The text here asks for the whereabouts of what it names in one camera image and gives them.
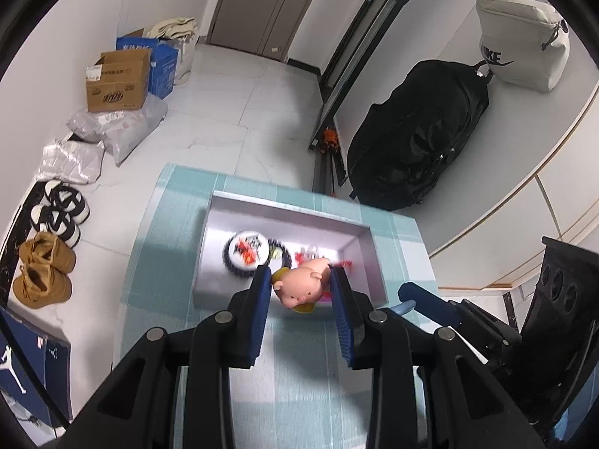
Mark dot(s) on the grey brown door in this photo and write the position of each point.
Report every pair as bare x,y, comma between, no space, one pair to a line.
265,28

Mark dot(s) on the blue jordan shoe box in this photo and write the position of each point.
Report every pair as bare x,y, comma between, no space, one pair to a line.
35,370

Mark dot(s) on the white cloth bag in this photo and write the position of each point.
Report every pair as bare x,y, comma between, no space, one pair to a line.
182,34

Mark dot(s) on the purple ring pig toy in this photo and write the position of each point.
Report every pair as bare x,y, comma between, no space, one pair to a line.
301,288

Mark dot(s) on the black hanging backpack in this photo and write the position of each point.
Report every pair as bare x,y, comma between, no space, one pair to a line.
405,143

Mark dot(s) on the grey phone box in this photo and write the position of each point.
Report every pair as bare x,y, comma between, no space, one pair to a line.
295,234

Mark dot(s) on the brown cardboard box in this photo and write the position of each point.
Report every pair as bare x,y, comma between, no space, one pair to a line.
118,81

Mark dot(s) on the white nike bag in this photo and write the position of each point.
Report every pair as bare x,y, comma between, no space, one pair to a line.
523,42

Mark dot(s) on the blue cardboard box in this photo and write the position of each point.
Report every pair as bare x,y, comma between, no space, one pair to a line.
163,62

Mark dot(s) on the black tripod stand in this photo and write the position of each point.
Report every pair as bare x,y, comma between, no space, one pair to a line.
365,32

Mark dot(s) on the round red white badge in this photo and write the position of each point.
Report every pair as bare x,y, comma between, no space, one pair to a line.
245,252

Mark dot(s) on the grey plastic parcel bag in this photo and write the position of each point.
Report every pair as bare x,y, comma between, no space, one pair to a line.
121,131

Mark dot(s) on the brown boot pair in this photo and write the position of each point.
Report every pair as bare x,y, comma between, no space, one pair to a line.
46,262

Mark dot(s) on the black white slippers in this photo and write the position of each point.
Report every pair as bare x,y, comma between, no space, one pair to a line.
61,212

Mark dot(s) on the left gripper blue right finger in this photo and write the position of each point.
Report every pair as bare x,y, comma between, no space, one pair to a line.
351,309

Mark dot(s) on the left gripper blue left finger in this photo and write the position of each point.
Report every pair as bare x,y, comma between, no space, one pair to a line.
250,310

